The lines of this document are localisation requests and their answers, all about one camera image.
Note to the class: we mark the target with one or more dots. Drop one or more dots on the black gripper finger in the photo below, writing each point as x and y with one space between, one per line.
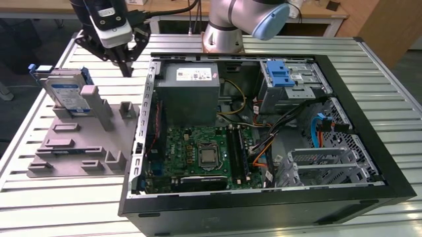
141 39
95 49

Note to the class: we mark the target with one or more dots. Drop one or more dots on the hard disk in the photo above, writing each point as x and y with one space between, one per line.
67 96

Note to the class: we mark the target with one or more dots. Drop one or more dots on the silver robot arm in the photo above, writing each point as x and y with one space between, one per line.
220 29

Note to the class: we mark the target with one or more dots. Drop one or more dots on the grey power supply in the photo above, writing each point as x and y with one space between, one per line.
187 103

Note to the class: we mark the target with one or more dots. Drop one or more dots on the white stand foot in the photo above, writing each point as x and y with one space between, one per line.
7 93

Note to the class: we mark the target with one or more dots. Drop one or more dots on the grey parts rack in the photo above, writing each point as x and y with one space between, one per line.
85 138

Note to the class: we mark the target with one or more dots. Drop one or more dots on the blue drive latch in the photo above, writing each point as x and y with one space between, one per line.
278 74

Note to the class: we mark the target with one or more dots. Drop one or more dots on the green motherboard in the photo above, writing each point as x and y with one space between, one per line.
178 148

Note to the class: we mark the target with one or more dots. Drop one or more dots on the CPU socket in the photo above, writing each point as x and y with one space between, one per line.
202 145

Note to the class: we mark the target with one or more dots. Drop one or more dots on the silver CPU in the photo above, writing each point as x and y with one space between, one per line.
207 156

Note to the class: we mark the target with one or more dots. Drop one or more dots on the metal drive cage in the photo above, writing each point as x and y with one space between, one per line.
296 93

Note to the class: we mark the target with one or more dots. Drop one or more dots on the black RAM slot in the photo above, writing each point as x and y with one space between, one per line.
232 153

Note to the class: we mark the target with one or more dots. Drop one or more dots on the wooden desk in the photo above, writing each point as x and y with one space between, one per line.
316 10

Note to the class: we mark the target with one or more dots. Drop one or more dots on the black graphics card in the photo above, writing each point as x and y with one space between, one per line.
204 181

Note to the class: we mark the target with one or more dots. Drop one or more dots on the wooden cabinet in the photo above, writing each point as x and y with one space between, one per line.
389 29

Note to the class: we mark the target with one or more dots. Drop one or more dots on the black PC case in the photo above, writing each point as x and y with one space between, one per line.
230 212

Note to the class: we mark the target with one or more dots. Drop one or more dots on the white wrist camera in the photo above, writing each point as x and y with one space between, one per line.
115 34

